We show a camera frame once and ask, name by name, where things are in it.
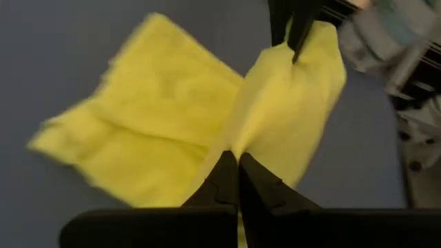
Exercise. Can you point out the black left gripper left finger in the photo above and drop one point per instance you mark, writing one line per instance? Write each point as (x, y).
(220, 189)

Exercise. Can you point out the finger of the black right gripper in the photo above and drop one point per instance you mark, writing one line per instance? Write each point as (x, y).
(279, 20)
(305, 20)

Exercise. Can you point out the clear plastic bag with label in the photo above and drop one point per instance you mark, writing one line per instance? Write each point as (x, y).
(382, 38)

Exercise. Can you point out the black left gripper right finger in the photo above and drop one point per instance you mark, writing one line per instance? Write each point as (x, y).
(265, 196)

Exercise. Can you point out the yellow t-shirt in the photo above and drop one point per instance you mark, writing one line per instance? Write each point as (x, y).
(165, 120)

